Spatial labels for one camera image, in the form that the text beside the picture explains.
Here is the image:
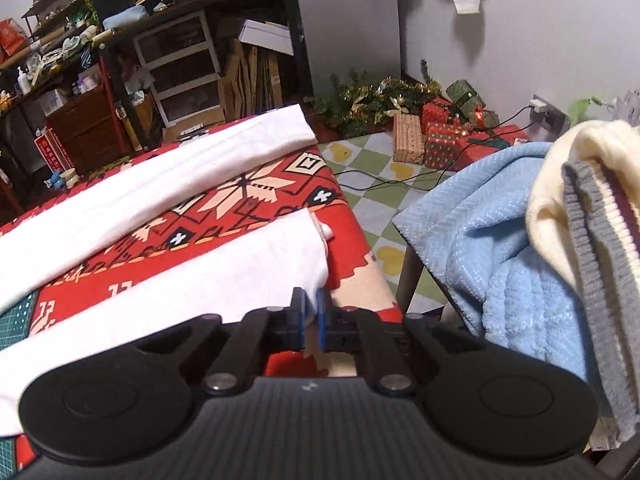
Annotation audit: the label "black floor cable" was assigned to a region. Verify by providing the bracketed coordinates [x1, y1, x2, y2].
[334, 134, 502, 194]

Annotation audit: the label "white sweatpants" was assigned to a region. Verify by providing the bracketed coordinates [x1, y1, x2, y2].
[0, 103, 332, 437]

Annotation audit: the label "silver refrigerator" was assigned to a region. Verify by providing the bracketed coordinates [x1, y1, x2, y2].
[289, 0, 404, 99]

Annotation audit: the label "silver snowflake decoration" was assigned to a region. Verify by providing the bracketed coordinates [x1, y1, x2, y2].
[606, 86, 640, 127]

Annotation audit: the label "white flat box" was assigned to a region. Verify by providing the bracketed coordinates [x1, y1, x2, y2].
[236, 18, 297, 57]

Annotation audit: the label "green tinsel decoration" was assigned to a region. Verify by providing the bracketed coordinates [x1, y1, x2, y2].
[569, 95, 609, 124]

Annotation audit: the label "stack of flattened cardboard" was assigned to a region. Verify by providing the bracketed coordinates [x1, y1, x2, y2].
[219, 36, 302, 122]

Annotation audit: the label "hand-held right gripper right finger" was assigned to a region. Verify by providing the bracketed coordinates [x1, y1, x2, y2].
[316, 289, 495, 397]

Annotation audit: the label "light blue folded cloth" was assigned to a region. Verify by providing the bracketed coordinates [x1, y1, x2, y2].
[101, 6, 152, 32]

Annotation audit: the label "green cutting mat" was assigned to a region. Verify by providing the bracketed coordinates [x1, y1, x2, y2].
[0, 289, 39, 480]

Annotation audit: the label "brown wooden cabinet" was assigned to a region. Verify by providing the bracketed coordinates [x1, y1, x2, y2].
[44, 81, 137, 177]

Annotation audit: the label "red patterned tablecloth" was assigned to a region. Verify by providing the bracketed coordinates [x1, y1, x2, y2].
[0, 142, 404, 472]

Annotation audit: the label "cream white sweater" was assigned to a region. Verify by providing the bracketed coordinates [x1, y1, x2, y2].
[525, 119, 640, 292]

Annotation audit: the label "tinsel Christmas garland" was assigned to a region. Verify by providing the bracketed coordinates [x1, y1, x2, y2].
[304, 59, 444, 137]

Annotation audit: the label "black metal shelf rack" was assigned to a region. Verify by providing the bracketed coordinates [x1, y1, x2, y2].
[94, 0, 314, 154]

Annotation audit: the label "green checkered floor mat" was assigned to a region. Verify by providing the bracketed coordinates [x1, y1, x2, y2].
[316, 121, 532, 322]

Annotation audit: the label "pile of wrapped gift boxes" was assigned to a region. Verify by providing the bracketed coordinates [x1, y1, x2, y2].
[391, 78, 534, 172]

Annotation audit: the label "light blue blanket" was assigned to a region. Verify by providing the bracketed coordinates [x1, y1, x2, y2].
[391, 141, 617, 422]

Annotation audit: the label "beige plastic chair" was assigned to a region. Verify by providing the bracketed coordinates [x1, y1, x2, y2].
[396, 244, 472, 334]

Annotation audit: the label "red tall carton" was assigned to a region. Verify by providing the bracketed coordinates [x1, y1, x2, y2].
[33, 126, 77, 177]

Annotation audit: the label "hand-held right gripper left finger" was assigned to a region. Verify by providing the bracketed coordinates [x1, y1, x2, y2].
[132, 287, 308, 398]

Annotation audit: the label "grey striped knit garment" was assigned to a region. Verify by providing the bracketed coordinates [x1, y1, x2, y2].
[561, 159, 640, 442]

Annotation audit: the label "wall socket with charger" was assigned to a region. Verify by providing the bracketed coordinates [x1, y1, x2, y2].
[529, 94, 572, 134]

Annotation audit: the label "white plastic drawer unit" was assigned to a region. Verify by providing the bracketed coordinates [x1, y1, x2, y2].
[131, 9, 227, 129]

